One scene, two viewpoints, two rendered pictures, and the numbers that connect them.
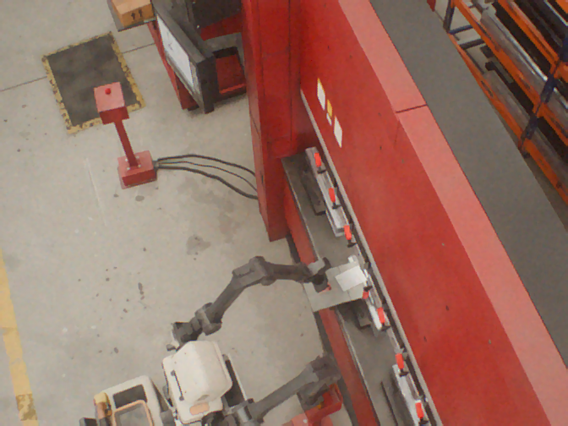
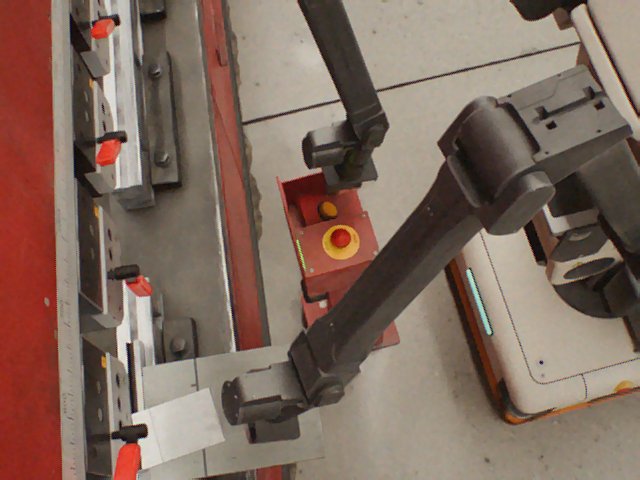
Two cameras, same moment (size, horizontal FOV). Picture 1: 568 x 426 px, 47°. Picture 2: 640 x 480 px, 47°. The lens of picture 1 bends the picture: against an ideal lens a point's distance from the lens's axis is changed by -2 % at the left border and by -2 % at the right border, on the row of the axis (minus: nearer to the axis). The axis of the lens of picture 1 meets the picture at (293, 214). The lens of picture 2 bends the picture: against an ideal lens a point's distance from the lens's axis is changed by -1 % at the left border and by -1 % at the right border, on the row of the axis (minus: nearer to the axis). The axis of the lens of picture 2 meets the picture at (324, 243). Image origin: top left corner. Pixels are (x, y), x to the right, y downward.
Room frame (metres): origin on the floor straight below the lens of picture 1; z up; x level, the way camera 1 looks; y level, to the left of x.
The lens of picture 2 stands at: (1.44, 0.04, 2.13)
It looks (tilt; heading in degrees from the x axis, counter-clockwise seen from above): 68 degrees down; 195
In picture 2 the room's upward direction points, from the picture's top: 8 degrees counter-clockwise
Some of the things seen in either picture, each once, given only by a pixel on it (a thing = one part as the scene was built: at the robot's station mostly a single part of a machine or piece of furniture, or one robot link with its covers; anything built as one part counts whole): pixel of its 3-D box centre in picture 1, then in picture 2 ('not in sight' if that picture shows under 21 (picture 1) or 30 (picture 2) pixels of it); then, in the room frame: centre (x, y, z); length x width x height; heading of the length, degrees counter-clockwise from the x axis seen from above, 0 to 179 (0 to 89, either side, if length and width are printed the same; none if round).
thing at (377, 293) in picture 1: (384, 286); (70, 262); (1.17, -0.37, 1.26); 0.15 x 0.09 x 0.17; 16
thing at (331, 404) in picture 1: (316, 391); (330, 228); (0.88, -0.09, 0.75); 0.20 x 0.16 x 0.18; 23
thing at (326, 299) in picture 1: (334, 286); (231, 411); (1.30, -0.18, 1.00); 0.26 x 0.18 x 0.01; 106
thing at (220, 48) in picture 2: not in sight; (218, 34); (0.31, -0.46, 0.58); 0.15 x 0.02 x 0.07; 16
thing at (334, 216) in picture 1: (325, 190); not in sight; (1.87, -0.17, 0.92); 0.50 x 0.06 x 0.10; 16
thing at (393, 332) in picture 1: (401, 329); (66, 128); (0.98, -0.43, 1.26); 0.15 x 0.09 x 0.17; 16
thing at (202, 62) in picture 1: (190, 57); not in sight; (2.34, 0.49, 1.42); 0.45 x 0.12 x 0.36; 31
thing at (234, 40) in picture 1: (232, 65); not in sight; (2.51, 0.30, 1.18); 0.40 x 0.24 x 0.07; 16
